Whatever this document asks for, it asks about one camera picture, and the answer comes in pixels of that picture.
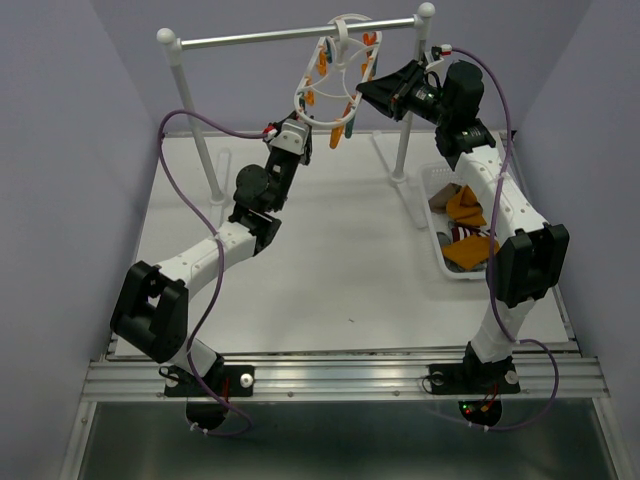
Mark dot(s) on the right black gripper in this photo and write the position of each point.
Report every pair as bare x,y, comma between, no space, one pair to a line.
379,92

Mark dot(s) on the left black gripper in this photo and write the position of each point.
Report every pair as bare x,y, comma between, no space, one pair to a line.
307,149

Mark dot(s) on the white round clip hanger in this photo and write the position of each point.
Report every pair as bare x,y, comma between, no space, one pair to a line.
340,61

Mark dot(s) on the mustard brown striped sock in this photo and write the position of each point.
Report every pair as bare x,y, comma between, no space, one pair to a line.
465,209

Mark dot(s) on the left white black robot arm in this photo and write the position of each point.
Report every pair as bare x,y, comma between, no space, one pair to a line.
152,310

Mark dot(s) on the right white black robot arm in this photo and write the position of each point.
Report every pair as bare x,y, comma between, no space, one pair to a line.
527,256

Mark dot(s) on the yellow orange clothes peg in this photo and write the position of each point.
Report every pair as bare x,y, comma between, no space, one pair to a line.
336,136

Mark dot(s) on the teal clothes peg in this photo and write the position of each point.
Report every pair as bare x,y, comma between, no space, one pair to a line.
349,127

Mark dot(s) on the white plastic laundry basket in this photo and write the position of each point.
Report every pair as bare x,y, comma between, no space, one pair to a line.
432,179

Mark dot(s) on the beige sock in basket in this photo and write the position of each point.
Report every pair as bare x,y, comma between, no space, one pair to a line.
439,201

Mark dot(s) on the white clothes drying rack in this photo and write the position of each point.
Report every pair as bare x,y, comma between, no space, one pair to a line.
174,47

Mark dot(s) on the mustard sock in basket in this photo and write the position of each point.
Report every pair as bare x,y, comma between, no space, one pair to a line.
469,252

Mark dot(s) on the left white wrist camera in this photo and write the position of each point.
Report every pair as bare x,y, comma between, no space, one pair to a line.
289,141

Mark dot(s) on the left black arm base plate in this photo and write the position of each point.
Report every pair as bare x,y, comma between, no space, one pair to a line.
225,380

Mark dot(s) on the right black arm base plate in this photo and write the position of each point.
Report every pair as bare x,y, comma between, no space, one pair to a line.
458,379

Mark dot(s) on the aluminium rail frame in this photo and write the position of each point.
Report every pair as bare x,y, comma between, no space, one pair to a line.
335,377

